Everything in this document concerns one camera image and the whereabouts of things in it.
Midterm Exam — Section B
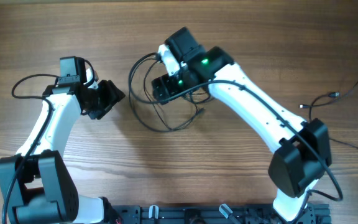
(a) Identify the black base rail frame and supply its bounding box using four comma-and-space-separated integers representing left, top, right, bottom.
110, 203, 332, 224

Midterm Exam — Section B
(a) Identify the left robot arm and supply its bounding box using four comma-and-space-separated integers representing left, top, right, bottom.
0, 56, 125, 223

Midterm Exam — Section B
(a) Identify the left camera black cable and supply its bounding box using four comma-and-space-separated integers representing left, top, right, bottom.
1, 73, 61, 224

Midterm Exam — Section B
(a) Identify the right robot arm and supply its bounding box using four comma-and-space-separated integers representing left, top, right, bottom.
152, 27, 332, 222

